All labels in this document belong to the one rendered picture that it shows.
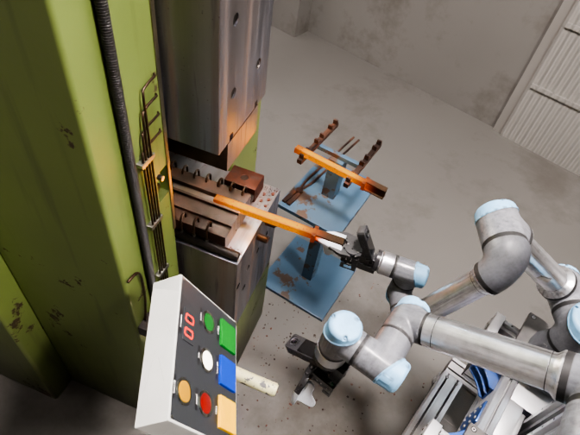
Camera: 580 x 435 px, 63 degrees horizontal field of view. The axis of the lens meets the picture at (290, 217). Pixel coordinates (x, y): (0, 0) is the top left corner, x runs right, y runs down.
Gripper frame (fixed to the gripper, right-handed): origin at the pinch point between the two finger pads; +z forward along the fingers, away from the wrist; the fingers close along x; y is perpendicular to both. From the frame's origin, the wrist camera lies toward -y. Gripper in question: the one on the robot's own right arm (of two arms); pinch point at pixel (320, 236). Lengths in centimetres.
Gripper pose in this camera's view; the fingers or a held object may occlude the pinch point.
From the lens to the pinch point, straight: 151.8
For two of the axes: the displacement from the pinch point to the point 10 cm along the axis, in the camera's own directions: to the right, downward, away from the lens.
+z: -9.3, -3.3, 1.6
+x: 3.5, -6.8, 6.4
